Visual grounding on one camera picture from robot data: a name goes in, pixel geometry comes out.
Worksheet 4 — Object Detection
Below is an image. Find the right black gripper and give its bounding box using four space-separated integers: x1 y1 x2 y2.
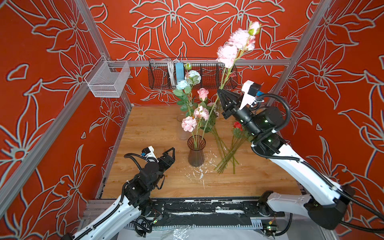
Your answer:
220 85 266 137

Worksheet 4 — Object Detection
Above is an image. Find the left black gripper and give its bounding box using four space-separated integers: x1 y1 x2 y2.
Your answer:
149 147 175 190

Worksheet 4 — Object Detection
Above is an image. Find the pink rose stem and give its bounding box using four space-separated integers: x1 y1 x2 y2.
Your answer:
194 88 210 139

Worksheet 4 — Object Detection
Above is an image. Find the dark smoked glass vase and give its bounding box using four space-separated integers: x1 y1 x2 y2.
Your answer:
187 135 206 167

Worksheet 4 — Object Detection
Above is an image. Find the white green flower stem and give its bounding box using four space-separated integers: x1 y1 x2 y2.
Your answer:
172 62 202 145

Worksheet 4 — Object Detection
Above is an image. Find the pink peony stem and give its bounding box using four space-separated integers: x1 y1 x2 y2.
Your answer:
196 20 262 145

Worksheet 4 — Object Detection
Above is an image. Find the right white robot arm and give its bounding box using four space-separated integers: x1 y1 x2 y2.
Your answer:
217 81 384 234

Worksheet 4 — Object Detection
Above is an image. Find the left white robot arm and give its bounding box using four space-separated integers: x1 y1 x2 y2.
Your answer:
61 146 176 240

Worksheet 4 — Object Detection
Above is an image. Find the clear glass vase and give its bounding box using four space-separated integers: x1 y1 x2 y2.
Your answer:
176 114 191 140

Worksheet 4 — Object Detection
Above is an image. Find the red rose stem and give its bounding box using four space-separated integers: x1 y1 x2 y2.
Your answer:
214 122 251 174

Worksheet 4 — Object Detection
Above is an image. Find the small pink flower bunch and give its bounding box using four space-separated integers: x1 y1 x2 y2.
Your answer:
181 103 219 151

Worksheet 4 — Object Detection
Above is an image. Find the light blue box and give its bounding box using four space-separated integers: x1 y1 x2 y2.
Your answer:
175 62 185 84

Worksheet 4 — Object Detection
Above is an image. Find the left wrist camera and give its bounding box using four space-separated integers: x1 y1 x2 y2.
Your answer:
141 146 156 159

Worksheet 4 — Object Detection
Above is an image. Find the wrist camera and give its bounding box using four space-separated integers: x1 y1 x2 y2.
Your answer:
141 146 156 159
239 80 262 110

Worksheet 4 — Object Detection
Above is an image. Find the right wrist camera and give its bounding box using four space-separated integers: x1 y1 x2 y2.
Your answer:
239 80 262 110

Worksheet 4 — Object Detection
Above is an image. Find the black wire wall basket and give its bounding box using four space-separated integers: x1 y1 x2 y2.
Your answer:
148 58 239 90

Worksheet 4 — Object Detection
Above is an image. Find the white cable bundle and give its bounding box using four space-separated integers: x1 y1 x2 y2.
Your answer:
166 59 178 88

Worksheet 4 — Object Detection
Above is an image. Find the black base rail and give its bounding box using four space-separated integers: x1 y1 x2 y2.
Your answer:
145 197 288 229

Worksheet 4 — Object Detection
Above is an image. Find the clear acrylic wall bin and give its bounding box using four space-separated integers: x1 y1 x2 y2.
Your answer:
85 56 131 98

